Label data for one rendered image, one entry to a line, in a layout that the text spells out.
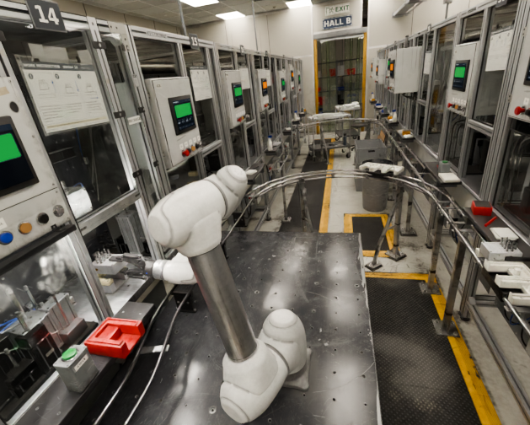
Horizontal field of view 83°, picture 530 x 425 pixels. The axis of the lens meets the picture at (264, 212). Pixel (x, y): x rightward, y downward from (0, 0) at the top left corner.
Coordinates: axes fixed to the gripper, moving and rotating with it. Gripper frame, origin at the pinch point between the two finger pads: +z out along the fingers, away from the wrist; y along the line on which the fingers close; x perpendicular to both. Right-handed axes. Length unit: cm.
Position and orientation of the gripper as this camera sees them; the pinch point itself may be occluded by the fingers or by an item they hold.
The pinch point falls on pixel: (117, 264)
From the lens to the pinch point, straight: 156.6
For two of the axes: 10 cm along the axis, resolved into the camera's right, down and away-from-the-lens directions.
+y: -0.4, -9.0, -4.3
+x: -2.3, 4.3, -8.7
